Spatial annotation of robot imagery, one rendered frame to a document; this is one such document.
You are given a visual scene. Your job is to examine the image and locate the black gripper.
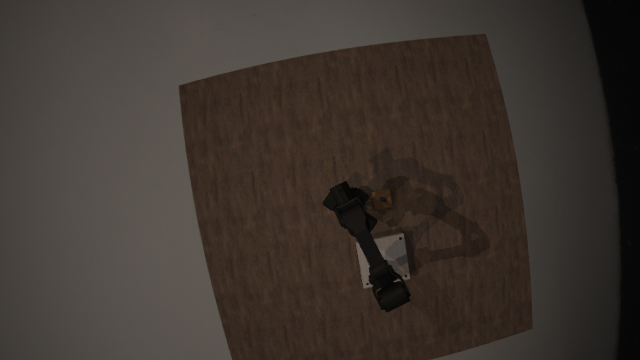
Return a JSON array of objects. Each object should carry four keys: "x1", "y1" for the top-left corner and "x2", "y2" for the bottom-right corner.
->
[{"x1": 323, "y1": 192, "x2": 377, "y2": 232}]

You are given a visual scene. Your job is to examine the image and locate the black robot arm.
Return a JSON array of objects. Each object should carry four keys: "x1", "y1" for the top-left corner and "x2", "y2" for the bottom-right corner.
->
[{"x1": 329, "y1": 181, "x2": 411, "y2": 312}]

